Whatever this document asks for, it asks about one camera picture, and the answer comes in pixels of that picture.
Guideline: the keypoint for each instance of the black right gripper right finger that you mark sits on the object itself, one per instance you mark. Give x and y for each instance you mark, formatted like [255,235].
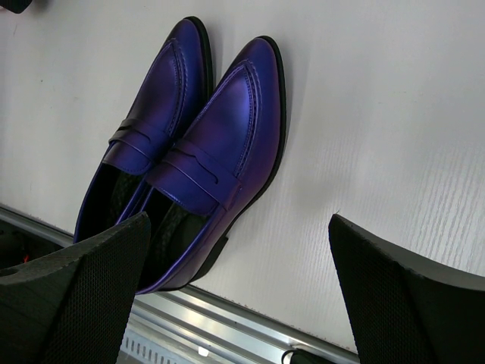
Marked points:
[403,307]

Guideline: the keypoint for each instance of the slotted grey cable duct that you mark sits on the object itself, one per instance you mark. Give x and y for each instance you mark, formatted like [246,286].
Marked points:
[136,348]

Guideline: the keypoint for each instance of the aluminium front rail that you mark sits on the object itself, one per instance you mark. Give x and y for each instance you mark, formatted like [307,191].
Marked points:
[213,328]

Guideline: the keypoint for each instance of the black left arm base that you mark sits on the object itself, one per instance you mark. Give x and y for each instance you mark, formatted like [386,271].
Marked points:
[18,247]

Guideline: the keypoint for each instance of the purple loafer shoe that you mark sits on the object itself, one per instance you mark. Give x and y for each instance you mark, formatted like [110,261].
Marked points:
[176,87]
[216,170]

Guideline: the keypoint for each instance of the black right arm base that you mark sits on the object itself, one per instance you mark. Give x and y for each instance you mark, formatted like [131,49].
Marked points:
[300,357]

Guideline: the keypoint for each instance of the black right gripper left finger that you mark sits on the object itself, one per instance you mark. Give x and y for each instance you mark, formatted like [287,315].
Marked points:
[73,305]

